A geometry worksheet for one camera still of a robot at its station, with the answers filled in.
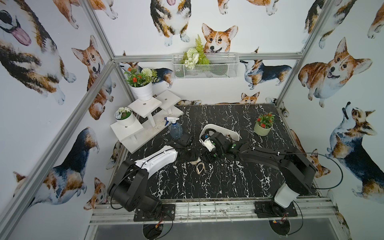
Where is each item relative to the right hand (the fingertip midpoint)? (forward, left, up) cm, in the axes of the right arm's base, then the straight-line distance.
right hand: (201, 155), depth 84 cm
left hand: (+3, +4, -4) cm, 6 cm away
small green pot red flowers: (+21, -40, +1) cm, 45 cm away
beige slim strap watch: (-5, +3, -7) cm, 9 cm away
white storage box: (+23, -5, -7) cm, 24 cm away
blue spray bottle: (+22, +18, -7) cm, 30 cm away
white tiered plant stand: (+40, +39, -9) cm, 57 cm away
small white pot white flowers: (+17, +43, +15) cm, 49 cm away
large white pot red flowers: (+32, +33, +27) cm, 53 cm away
